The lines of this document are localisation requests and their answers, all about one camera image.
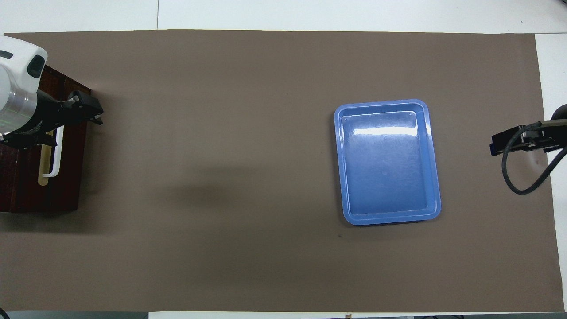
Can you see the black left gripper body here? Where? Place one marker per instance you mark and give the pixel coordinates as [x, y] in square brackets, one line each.
[44, 117]

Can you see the dark wooden drawer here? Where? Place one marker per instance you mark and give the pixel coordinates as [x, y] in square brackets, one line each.
[71, 177]

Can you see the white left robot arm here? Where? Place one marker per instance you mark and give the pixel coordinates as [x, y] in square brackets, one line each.
[15, 75]

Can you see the brown table mat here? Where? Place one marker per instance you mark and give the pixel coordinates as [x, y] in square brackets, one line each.
[221, 133]

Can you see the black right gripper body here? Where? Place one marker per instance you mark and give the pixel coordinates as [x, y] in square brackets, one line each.
[547, 135]

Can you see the blue plastic tray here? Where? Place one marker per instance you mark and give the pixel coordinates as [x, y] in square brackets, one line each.
[390, 164]

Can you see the dark wooden cabinet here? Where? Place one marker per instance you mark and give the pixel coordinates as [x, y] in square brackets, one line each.
[9, 186]

